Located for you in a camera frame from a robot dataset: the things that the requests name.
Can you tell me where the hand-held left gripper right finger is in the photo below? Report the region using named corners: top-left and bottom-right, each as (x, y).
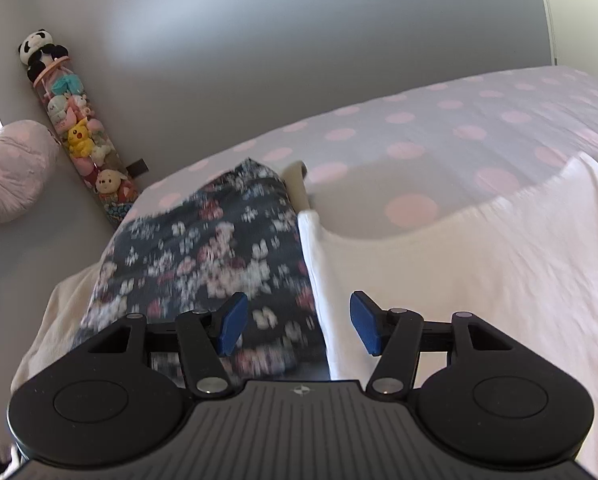
top-left (350, 291), bottom-right (514, 395)

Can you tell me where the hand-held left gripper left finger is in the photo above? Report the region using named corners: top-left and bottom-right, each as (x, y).
top-left (86, 292), bottom-right (250, 396)

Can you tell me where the white T-shirt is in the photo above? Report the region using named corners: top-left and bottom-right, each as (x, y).
top-left (297, 152), bottom-right (598, 480)

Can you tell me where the dark floral garment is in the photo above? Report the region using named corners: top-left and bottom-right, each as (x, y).
top-left (73, 157), bottom-right (331, 377)

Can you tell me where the pink polka dot bedspread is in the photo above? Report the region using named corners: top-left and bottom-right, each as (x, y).
top-left (138, 65), bottom-right (598, 242)

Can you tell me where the clear tube of plush toys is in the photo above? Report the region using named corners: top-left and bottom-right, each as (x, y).
top-left (31, 57), bottom-right (142, 224)

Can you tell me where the pale pink quilted pillow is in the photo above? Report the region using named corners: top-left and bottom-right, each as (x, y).
top-left (0, 120), bottom-right (60, 239)

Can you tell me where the panda plush toy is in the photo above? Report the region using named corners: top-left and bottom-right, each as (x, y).
top-left (18, 28), bottom-right (70, 81)

